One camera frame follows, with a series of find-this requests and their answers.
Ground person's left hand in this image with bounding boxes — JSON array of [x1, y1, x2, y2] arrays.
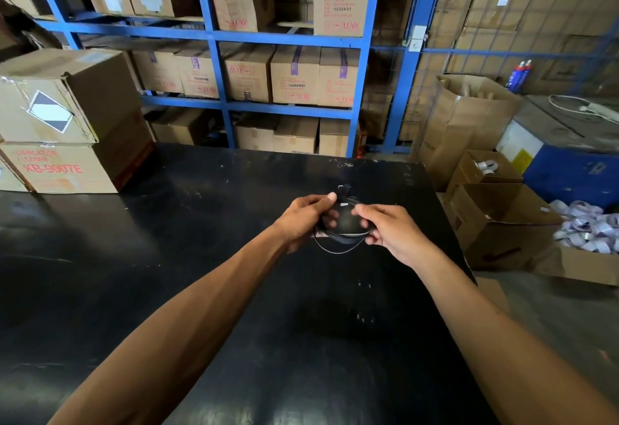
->
[[273, 191, 340, 254]]

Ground person's right hand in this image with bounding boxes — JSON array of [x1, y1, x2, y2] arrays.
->
[[351, 203, 442, 272]]

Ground black cable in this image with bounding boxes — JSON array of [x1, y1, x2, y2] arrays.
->
[[311, 183, 376, 255]]

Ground person's right forearm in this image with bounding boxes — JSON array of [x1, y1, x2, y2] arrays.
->
[[413, 243, 619, 425]]

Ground person's left forearm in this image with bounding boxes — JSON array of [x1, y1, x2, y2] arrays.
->
[[48, 226, 299, 425]]

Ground small open cardboard box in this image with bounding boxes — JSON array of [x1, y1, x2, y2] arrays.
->
[[444, 150, 524, 198]]

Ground wide empty open cardboard box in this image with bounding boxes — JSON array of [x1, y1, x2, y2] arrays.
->
[[442, 183, 564, 272]]

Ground flat cardboard sheet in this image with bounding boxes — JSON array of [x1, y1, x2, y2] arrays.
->
[[476, 277, 511, 317]]

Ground tall open cardboard box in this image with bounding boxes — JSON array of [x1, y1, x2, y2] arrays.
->
[[411, 74, 523, 192]]

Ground rows of small cardboard boxes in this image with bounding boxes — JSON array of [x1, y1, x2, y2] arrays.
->
[[0, 0, 373, 159]]

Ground blue and white cabinet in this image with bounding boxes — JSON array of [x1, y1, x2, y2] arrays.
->
[[495, 95, 619, 210]]

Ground cardboard box holding paper strips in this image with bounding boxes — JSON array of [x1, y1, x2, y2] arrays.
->
[[531, 241, 619, 288]]

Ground blue metal shelf rack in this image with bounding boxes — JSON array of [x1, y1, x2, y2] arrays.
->
[[24, 0, 386, 159]]

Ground pile of white tape rolls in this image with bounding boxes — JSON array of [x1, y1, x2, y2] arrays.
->
[[549, 199, 619, 255]]

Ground cardboard box diamond sticker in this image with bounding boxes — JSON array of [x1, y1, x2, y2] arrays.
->
[[0, 158, 30, 193], [0, 48, 142, 145]]

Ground cardboard box red print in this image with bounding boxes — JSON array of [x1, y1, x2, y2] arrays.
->
[[0, 109, 155, 194]]

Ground stack of large cardboard boxes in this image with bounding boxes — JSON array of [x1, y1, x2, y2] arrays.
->
[[401, 0, 619, 97]]

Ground blue wire mesh partition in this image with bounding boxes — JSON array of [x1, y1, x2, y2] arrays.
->
[[382, 0, 619, 155]]

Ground white power strip cable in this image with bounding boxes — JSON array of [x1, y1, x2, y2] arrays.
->
[[549, 94, 619, 124]]

